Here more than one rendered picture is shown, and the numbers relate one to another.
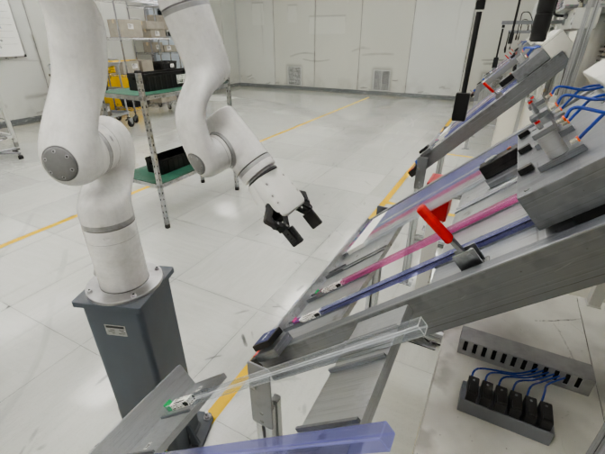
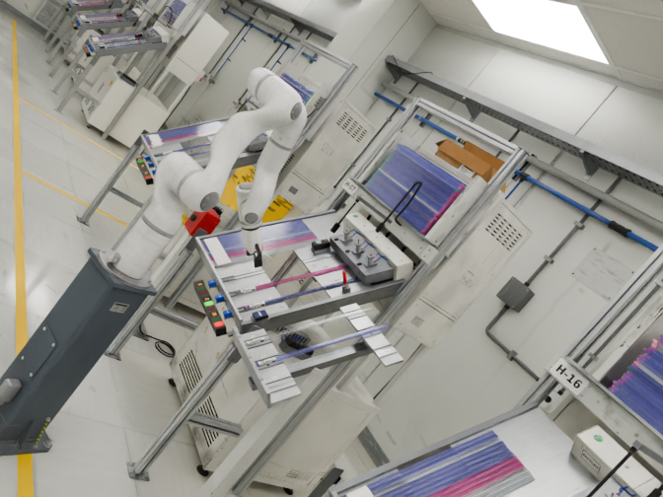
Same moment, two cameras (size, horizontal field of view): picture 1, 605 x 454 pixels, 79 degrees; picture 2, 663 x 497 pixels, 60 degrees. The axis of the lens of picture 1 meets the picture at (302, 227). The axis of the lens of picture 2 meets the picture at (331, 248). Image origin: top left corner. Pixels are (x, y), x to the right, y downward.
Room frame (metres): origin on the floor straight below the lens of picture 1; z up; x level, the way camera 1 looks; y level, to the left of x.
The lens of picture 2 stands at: (-0.34, 1.93, 1.42)
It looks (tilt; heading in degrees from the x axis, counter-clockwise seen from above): 8 degrees down; 293
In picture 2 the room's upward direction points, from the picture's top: 39 degrees clockwise
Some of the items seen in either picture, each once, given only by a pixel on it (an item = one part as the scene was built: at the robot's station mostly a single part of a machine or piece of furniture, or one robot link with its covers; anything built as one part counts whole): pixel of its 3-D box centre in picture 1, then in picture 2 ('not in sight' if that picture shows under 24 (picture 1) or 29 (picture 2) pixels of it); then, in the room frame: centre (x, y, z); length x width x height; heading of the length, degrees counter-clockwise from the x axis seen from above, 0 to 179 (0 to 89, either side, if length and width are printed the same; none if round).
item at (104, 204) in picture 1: (103, 170); (174, 191); (0.83, 0.47, 1.00); 0.19 x 0.12 x 0.24; 178
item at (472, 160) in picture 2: not in sight; (478, 165); (0.49, -0.82, 1.82); 0.68 x 0.30 x 0.20; 152
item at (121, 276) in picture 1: (117, 253); (140, 248); (0.80, 0.47, 0.79); 0.19 x 0.19 x 0.18
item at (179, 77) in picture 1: (167, 78); not in sight; (2.94, 1.01, 1.01); 0.57 x 0.17 x 0.11; 152
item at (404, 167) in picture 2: not in sight; (417, 190); (0.54, -0.50, 1.52); 0.51 x 0.13 x 0.27; 152
